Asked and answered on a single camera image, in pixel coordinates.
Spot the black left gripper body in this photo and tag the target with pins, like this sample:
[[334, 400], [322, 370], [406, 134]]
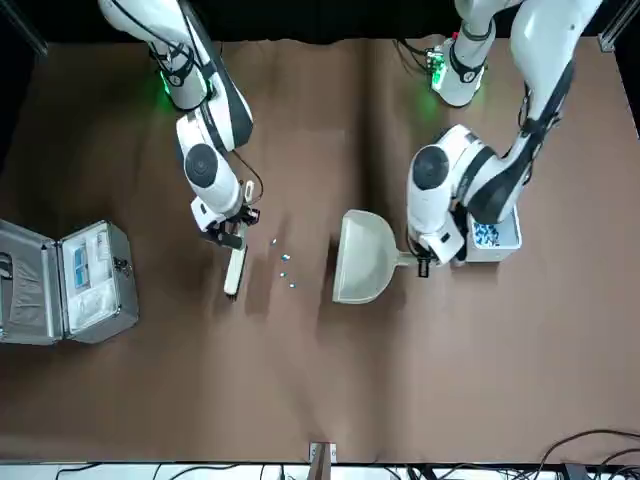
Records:
[[424, 265]]

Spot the metal post bracket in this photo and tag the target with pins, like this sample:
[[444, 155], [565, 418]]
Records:
[[322, 452]]

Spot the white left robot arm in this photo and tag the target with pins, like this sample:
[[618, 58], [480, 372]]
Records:
[[430, 200]]

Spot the aluminium frame strut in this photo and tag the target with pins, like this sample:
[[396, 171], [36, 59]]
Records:
[[610, 30]]

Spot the blue white capsule pile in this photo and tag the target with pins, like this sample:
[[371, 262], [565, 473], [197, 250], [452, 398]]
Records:
[[487, 235]]

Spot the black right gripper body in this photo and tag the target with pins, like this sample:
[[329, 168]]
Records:
[[227, 237]]

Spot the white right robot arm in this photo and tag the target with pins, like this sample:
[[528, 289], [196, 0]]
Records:
[[207, 175]]

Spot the open aluminium case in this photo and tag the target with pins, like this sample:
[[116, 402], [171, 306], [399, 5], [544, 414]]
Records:
[[30, 300]]

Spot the blue white medicine box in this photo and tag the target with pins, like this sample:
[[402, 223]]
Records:
[[81, 267]]

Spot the white hand brush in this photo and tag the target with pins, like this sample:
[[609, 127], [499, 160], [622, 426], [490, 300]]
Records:
[[235, 270]]

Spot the white trash can with lid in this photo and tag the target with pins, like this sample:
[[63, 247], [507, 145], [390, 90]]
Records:
[[500, 252]]

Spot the grey plastic dustpan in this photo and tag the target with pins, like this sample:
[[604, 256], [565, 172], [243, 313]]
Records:
[[360, 260]]

